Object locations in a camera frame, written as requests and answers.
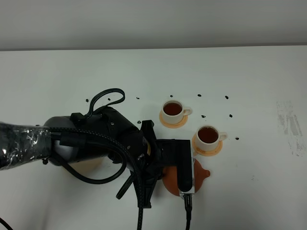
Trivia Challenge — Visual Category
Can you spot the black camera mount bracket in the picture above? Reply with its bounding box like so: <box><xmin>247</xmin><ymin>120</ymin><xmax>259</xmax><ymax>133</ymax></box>
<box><xmin>155</xmin><ymin>138</ymin><xmax>194</xmax><ymax>193</ymax></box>

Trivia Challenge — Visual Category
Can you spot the orange coaster rear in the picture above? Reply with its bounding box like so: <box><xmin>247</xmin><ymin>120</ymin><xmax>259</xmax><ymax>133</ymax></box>
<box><xmin>158</xmin><ymin>112</ymin><xmax>188</xmax><ymax>129</ymax></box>

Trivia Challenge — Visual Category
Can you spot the orange coaster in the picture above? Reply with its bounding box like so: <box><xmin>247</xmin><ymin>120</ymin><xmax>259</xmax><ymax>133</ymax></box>
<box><xmin>158</xmin><ymin>112</ymin><xmax>188</xmax><ymax>129</ymax></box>
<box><xmin>192</xmin><ymin>135</ymin><xmax>223</xmax><ymax>156</ymax></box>

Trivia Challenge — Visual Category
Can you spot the brown clay teapot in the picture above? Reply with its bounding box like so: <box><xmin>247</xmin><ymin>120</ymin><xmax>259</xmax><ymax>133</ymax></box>
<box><xmin>162</xmin><ymin>159</ymin><xmax>211</xmax><ymax>196</ymax></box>

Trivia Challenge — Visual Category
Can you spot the orange coaster front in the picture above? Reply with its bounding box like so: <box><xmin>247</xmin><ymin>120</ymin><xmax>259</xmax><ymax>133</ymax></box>
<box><xmin>192</xmin><ymin>135</ymin><xmax>223</xmax><ymax>156</ymax></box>

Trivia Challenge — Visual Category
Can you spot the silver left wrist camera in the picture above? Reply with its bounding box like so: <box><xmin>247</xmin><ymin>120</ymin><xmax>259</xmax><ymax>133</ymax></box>
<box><xmin>177</xmin><ymin>156</ymin><xmax>195</xmax><ymax>198</ymax></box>

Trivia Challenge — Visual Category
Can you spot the white teacup front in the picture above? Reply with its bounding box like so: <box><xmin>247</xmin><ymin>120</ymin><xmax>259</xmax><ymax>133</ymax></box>
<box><xmin>195</xmin><ymin>125</ymin><xmax>228</xmax><ymax>151</ymax></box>

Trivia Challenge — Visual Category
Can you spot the black braided camera cable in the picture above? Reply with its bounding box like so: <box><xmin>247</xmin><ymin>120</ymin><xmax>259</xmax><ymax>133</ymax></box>
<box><xmin>47</xmin><ymin>88</ymin><xmax>195</xmax><ymax>230</ymax></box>

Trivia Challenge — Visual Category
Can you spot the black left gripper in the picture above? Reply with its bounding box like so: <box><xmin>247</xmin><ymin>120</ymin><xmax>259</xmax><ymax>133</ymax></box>
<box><xmin>45</xmin><ymin>106</ymin><xmax>163</xmax><ymax>208</ymax></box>

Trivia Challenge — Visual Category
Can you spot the white teacup rear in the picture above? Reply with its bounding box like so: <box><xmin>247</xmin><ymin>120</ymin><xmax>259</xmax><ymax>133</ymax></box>
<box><xmin>161</xmin><ymin>100</ymin><xmax>192</xmax><ymax>125</ymax></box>

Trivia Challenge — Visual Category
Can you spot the beige round teapot coaster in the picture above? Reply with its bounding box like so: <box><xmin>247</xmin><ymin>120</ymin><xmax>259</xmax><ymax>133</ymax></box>
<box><xmin>69</xmin><ymin>158</ymin><xmax>103</xmax><ymax>177</ymax></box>

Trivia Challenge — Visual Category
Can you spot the white teacup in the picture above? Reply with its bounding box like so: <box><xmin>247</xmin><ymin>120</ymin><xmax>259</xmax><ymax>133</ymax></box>
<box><xmin>195</xmin><ymin>125</ymin><xmax>228</xmax><ymax>151</ymax></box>
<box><xmin>161</xmin><ymin>100</ymin><xmax>192</xmax><ymax>125</ymax></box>

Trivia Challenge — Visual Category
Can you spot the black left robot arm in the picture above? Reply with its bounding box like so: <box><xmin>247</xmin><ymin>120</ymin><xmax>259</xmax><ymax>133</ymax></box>
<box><xmin>0</xmin><ymin>106</ymin><xmax>166</xmax><ymax>208</ymax></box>

